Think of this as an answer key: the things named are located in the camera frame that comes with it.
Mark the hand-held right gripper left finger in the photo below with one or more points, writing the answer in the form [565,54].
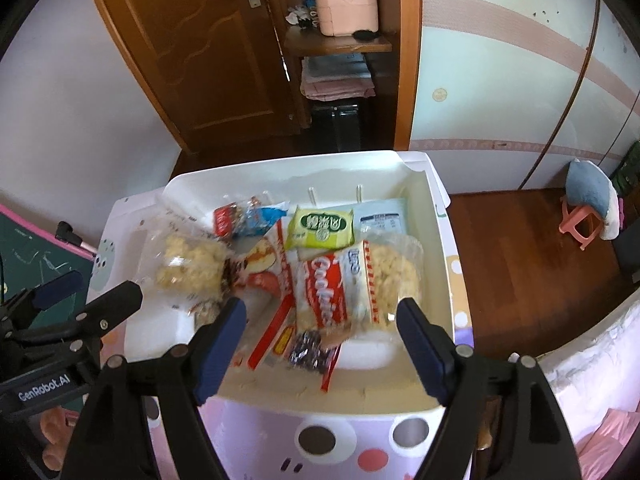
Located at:
[220,345]

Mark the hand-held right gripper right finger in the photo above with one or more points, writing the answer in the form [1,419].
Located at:
[422,345]

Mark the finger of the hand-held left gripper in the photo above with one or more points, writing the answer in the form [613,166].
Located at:
[55,285]
[100,310]

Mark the clear puffed rice packet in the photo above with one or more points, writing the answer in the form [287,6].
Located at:
[395,265]
[190,260]

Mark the small brown snack packet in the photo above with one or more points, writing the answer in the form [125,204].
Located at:
[312,352]

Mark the red white cookie packet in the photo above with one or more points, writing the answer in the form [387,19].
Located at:
[325,290]

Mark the clear red nut packet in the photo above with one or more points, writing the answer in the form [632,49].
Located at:
[225,220]

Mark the light blue snack packet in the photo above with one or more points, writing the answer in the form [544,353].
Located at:
[382,217]

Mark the blue white snack packet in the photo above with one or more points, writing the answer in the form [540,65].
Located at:
[262,217]

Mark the green pastry packet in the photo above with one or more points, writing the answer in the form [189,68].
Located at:
[322,227]

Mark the white plastic bin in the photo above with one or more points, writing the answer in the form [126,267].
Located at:
[225,185]

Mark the person's left hand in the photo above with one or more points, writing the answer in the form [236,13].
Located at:
[52,425]

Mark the green chalkboard easel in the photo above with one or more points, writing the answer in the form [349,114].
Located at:
[25,250]

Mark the pink plastic stool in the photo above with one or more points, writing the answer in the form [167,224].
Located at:
[577,220]

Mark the blue cushion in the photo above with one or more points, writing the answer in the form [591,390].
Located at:
[587,185]

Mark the black box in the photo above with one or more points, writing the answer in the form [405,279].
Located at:
[337,125]

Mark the dark wooden cabinet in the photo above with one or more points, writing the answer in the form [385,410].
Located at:
[627,210]

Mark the brown wooden door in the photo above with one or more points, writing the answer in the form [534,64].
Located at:
[200,60]

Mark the pastel floral wardrobe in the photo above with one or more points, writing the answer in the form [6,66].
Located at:
[500,85]

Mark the stack of folded cloths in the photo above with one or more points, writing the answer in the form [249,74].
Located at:
[335,80]

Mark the wooden shelf unit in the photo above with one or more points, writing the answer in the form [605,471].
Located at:
[405,60]

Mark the small black dish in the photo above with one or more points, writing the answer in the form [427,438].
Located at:
[365,35]

